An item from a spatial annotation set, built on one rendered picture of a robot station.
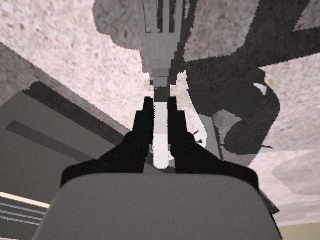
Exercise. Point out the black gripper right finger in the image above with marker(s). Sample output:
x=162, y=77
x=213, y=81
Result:
x=192, y=158

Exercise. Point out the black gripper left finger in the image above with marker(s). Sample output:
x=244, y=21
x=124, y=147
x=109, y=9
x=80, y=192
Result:
x=126, y=157

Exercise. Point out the grey cutlery drawer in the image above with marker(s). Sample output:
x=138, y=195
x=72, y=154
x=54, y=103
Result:
x=30, y=172

